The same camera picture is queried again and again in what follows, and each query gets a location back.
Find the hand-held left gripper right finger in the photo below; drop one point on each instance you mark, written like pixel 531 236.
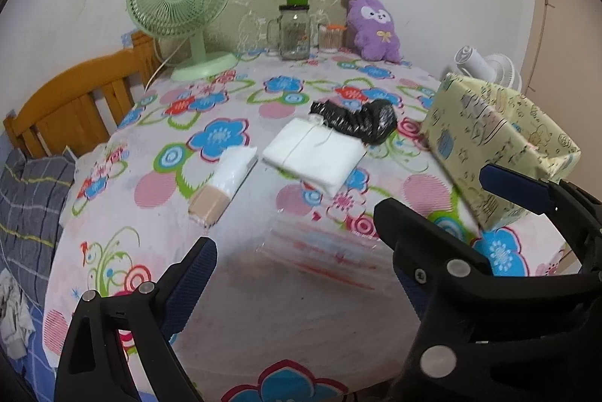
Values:
pixel 410 291

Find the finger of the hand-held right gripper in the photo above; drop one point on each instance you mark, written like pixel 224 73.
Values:
pixel 517 188
pixel 437 242

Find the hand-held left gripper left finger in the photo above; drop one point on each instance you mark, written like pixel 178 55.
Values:
pixel 193 284

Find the yellow patterned box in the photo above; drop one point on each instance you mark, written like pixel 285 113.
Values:
pixel 484 129

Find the clear zip bag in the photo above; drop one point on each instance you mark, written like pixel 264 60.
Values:
pixel 324 256

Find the beige white roll packet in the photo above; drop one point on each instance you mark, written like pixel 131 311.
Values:
pixel 221 190

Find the black plastic bag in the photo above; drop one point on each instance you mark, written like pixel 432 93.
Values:
pixel 362 119

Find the white plastic bag bundle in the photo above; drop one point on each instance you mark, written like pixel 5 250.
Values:
pixel 315 152

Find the white standing fan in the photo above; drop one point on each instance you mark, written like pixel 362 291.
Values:
pixel 489 65

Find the white bedding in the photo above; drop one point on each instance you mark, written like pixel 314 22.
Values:
pixel 82 155

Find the blue checked bed sheet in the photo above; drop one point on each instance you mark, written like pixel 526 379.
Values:
pixel 33 364

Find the grey plaid pillow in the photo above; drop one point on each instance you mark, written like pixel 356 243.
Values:
pixel 28 214

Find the crumpled white cloth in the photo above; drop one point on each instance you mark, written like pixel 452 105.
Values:
pixel 14 312

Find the beige door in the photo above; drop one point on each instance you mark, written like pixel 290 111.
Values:
pixel 574 7

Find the purple plush bunny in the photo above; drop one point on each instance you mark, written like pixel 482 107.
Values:
pixel 376 30

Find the wooden bed headboard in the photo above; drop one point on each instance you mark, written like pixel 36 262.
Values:
pixel 70 101

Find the cotton swab jar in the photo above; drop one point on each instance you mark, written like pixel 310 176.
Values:
pixel 331 39

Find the glass jar mug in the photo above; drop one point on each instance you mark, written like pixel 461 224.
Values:
pixel 294 35

